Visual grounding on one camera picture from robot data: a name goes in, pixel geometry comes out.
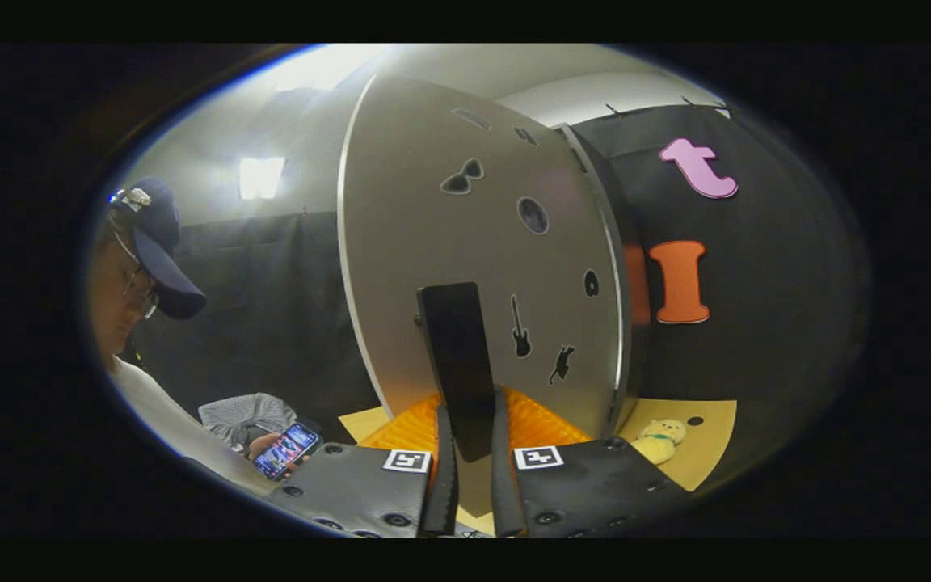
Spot dark blue cap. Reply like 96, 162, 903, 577
108, 178, 208, 320

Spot grey cabinet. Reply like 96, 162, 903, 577
550, 121, 652, 441

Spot black backdrop cloth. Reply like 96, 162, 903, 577
122, 101, 870, 494

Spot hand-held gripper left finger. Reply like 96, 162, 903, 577
259, 386, 460, 538

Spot white cabinet door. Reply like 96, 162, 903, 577
336, 73, 624, 518

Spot smartphone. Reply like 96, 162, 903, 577
253, 421, 322, 483

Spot eyeglasses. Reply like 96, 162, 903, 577
114, 230, 161, 320

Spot yellow plush toy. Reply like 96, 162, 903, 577
631, 418, 687, 466

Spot black door handle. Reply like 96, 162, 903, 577
415, 281, 497, 463

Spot grey striped cloth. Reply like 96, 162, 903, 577
199, 393, 298, 449

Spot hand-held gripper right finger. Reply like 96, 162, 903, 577
491, 386, 693, 538

